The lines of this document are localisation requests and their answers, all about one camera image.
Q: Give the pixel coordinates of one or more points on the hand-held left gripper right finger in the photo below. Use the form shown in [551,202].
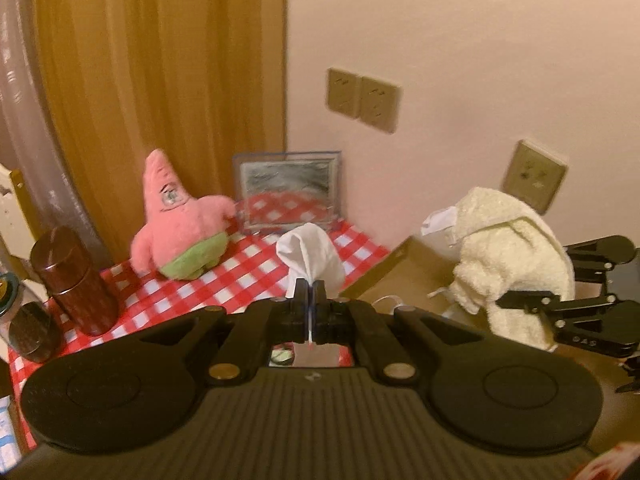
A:
[320,310]

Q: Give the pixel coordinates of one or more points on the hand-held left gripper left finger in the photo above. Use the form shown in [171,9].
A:
[301,310]

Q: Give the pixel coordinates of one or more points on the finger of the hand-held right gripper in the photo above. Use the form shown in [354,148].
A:
[575,310]
[600,250]

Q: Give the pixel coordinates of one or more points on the white tissue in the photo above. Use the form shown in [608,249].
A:
[310,250]

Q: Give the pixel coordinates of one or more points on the cardboard box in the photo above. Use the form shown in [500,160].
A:
[410,275]

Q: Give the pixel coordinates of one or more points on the white terry towel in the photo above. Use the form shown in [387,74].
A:
[500,240]

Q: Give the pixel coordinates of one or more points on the red checkered tablecloth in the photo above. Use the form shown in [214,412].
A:
[240,280]

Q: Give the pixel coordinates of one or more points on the small framed mirror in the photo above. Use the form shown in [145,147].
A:
[285,180]

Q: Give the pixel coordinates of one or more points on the pink starfish plush toy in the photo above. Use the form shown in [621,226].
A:
[185,225]

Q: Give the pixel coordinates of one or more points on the brown cylindrical canister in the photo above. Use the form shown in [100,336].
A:
[70,280]

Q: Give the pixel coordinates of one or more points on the glass jar with dark lid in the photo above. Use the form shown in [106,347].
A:
[32,332]

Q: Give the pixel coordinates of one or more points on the tan curtain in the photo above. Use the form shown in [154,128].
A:
[150,60]

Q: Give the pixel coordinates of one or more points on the white wooden holder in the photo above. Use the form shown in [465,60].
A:
[10,210]

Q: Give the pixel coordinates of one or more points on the blue checkered cloth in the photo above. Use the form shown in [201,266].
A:
[7,430]

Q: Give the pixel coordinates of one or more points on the sheer grey curtain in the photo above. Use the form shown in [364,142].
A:
[30,110]

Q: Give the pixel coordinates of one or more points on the large wall outlet plate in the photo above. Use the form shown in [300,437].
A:
[532,172]

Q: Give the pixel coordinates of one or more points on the small wall outlet plate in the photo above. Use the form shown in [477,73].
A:
[342,92]
[379,105]

